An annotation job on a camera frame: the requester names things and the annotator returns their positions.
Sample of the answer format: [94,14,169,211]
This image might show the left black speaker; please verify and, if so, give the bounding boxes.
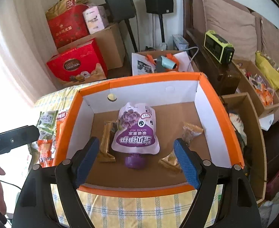
[105,0,136,22]

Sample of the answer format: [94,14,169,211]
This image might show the green portable radio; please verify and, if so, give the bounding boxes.
[204,30,235,65]

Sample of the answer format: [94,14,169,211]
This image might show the brown paper bag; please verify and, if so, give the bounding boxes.
[45,0,89,21]

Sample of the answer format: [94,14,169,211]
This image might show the cardboard tray with snacks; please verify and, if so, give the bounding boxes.
[233,60,279,118]

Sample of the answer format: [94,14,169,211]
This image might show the brown cardboard box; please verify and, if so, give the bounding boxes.
[58,23,126,70]

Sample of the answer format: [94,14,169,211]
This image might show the brown cookie packet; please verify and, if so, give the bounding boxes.
[182,122,204,146]

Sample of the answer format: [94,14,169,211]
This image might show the yellow plastic bag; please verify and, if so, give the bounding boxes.
[255,51,279,90]

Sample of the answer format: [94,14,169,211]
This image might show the orange cardboard box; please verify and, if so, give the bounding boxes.
[55,72,244,198]

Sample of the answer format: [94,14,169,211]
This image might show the brown sofa cushion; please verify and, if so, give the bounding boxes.
[192,0,257,62]

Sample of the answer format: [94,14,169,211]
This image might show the red chocolate gift bag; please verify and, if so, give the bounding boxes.
[46,39,108,88]

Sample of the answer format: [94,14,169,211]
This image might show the purple jelly pouch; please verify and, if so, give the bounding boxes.
[111,102,160,169]

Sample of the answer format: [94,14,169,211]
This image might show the golden candy packet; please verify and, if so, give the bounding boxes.
[158,150,182,172]

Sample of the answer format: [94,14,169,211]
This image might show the orange snack packet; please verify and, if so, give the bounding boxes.
[37,139,54,168]

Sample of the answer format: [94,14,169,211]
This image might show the red tea gift bag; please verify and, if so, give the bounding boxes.
[48,4,89,48]

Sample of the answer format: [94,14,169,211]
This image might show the tall cardboard box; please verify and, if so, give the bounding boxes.
[222,93,267,204]

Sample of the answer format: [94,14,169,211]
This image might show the white paper bag orange handles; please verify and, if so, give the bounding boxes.
[131,51,194,76]

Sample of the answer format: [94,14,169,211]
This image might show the white curtain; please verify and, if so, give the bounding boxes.
[0,0,59,105]

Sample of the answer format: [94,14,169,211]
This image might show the green seaweed snack pack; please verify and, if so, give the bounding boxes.
[28,110,58,167]

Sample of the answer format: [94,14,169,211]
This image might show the yellow checkered tablecloth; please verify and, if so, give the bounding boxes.
[28,82,224,228]

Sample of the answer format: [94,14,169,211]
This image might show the golden wafer bar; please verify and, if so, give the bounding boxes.
[97,120,117,163]

